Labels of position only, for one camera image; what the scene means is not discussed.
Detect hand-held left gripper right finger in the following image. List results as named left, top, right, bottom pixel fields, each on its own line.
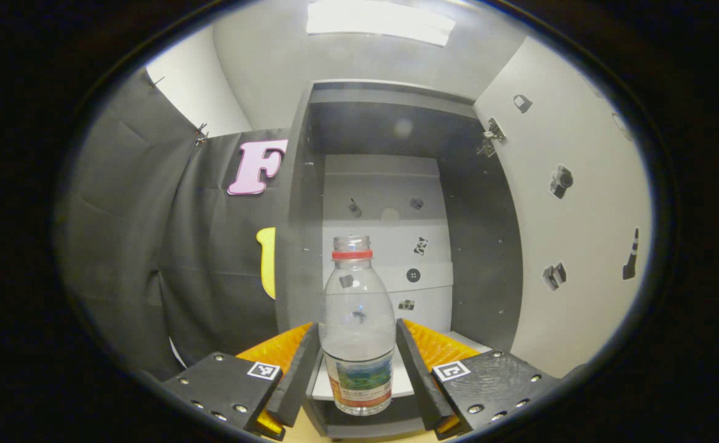
left=395, top=317, right=562, bottom=440

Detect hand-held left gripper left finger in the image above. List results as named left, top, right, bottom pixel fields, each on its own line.
left=162, top=321, right=322, bottom=441

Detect clear plastic bottle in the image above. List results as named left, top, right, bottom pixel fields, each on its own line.
left=319, top=235, right=397, bottom=417

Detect grey cabinet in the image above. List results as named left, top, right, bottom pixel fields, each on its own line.
left=273, top=79, right=526, bottom=439

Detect metal door hinge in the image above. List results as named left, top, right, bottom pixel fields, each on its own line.
left=477, top=117, right=507, bottom=158

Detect black backdrop cloth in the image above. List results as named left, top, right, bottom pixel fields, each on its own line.
left=64, top=68, right=292, bottom=379

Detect large ceiling light panel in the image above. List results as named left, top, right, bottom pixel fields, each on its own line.
left=306, top=0, right=456, bottom=47

